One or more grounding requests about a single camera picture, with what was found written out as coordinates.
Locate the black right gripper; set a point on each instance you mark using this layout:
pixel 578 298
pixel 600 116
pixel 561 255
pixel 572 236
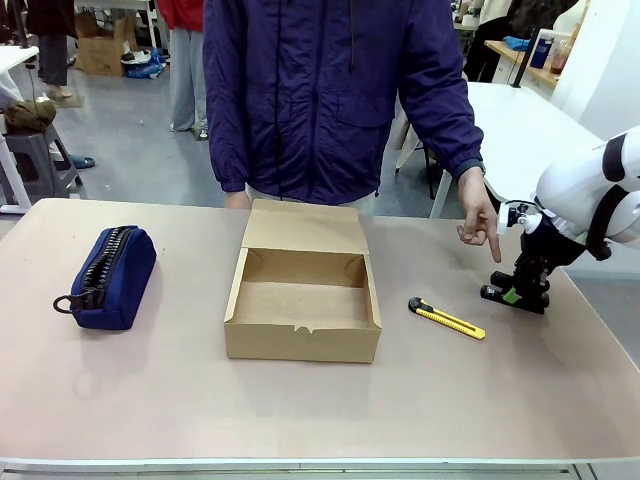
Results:
pixel 542 247

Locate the brown cardboard box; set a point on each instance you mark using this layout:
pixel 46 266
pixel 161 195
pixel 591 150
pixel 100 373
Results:
pixel 300 300

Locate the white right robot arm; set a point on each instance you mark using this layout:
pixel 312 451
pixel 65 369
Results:
pixel 580 175

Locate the person's left forearm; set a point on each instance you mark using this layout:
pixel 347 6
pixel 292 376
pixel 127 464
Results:
pixel 445 120

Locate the person's right forearm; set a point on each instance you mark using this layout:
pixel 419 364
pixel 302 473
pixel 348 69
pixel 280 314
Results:
pixel 225 145

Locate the person's left hand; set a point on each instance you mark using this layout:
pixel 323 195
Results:
pixel 480 215

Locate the person's right hand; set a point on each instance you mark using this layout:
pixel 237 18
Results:
pixel 237 200

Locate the yellow black utility knife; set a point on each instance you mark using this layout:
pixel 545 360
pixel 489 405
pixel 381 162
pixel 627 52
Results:
pixel 447 320

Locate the dark wristwatch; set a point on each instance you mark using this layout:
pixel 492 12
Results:
pixel 481 168

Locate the large white table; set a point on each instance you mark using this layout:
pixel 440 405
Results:
pixel 520 130

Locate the black stand pole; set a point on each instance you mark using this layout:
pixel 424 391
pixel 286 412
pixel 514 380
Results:
pixel 525 57

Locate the wooden desk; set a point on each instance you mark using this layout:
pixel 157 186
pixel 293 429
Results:
pixel 505 55

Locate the amber liquid bottle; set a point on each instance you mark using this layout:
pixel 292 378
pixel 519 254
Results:
pixel 560 57

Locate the blue drink bottle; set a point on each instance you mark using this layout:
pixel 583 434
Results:
pixel 541 50

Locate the teal cloth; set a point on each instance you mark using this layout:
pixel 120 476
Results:
pixel 516 43

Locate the person in white top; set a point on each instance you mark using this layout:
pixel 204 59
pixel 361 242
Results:
pixel 487 35

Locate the person in purple jacket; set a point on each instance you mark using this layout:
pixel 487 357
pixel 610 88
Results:
pixel 320 100

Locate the person in black top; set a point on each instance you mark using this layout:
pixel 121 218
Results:
pixel 537 15

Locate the navy blue zipper pouch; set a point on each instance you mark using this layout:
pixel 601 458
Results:
pixel 117 272

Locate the person in red jacket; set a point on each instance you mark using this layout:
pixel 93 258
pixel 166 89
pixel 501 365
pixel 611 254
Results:
pixel 187 65

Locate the blue plastic bag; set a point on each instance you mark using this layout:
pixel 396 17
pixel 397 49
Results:
pixel 145 64

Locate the teal slipper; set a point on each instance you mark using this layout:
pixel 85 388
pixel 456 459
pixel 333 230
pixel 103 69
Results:
pixel 82 162

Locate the large open cardboard carton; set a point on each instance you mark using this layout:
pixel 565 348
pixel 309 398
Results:
pixel 102 45

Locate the olive green bag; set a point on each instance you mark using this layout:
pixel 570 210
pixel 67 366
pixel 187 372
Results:
pixel 30 115

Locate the person in dark clothes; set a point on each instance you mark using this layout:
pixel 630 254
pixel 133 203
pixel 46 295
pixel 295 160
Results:
pixel 52 45

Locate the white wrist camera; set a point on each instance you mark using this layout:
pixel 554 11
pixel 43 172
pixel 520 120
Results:
pixel 515 217

